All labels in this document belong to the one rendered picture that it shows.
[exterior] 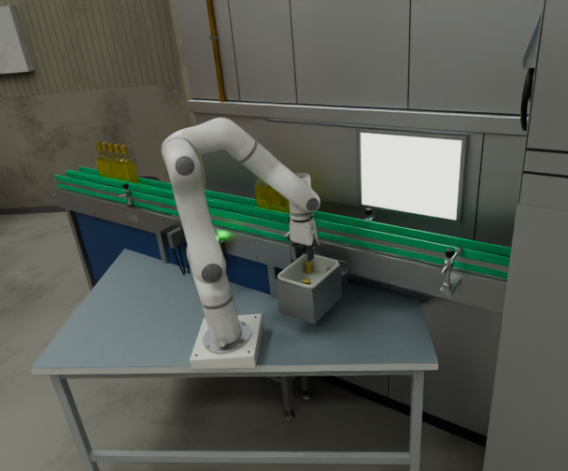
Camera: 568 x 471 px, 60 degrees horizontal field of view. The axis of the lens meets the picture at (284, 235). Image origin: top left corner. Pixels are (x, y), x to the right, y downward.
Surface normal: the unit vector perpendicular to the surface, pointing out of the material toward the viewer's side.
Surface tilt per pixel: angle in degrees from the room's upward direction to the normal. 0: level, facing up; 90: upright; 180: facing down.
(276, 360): 0
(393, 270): 90
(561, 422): 90
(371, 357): 0
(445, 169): 90
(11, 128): 90
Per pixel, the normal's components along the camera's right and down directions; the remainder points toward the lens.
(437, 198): -0.58, 0.40
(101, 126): -0.08, 0.44
